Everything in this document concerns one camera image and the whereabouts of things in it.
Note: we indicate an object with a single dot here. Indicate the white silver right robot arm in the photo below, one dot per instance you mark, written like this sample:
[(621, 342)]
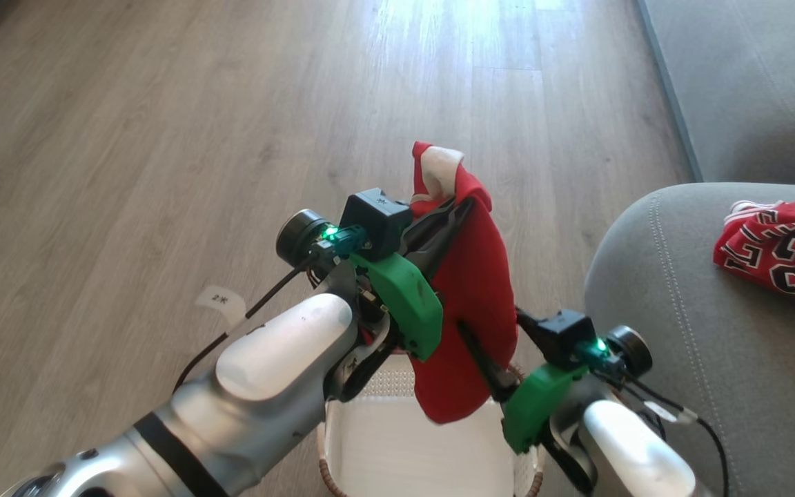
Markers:
[(632, 449)]

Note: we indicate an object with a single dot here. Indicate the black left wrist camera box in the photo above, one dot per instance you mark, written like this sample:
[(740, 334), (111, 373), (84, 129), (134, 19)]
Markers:
[(378, 217)]

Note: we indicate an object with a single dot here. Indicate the red Bulls basketball jersey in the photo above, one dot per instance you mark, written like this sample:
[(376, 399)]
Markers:
[(784, 248)]

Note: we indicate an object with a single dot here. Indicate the red basketball shorts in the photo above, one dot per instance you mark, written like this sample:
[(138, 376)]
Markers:
[(473, 290)]

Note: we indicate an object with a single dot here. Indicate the white woven-rim laundry basket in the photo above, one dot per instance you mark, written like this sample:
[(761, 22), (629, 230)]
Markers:
[(404, 442)]

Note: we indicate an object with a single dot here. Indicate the grey fabric sofa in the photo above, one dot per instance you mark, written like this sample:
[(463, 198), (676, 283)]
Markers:
[(715, 386)]

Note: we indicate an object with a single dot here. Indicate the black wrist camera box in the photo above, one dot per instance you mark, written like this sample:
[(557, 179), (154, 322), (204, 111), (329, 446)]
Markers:
[(563, 335), (378, 217)]

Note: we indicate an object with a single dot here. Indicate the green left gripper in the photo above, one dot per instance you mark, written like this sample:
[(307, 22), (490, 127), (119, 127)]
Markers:
[(404, 297)]

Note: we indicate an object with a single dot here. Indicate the grey fabric sofa seat cushion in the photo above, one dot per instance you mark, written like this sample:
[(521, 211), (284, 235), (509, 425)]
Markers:
[(756, 83)]

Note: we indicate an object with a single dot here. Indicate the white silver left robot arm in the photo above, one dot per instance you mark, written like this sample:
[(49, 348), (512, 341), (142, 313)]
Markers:
[(259, 373)]

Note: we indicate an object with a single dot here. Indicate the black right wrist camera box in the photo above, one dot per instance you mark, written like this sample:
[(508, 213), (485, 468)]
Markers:
[(563, 335)]

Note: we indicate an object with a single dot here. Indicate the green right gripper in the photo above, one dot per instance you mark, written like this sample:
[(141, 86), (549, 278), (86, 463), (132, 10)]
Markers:
[(535, 407)]

